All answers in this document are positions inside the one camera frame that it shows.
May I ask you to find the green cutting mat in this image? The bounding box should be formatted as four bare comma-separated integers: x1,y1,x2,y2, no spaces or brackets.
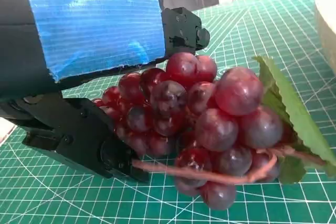
0,0,336,224

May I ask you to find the cream oval plate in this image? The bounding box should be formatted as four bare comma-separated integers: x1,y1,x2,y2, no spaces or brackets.
313,0,336,76

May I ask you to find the red toy grape bunch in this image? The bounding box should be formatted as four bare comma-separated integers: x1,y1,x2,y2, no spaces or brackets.
91,52,336,211

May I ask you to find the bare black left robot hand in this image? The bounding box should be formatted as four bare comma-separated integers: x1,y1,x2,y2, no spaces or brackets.
0,0,211,183

